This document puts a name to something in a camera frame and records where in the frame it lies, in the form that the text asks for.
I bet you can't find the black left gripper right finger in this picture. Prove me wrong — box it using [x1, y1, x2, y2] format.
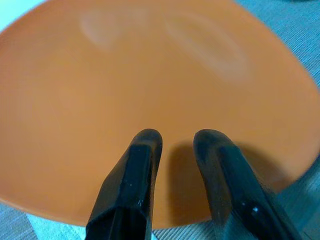
[192, 128, 304, 240]

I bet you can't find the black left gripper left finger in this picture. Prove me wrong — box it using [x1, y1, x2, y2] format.
[85, 128, 164, 240]

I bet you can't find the orange plastic plate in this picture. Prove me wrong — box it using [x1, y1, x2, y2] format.
[0, 0, 320, 230]

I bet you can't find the grey woven placemat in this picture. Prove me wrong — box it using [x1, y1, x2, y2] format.
[0, 0, 320, 240]

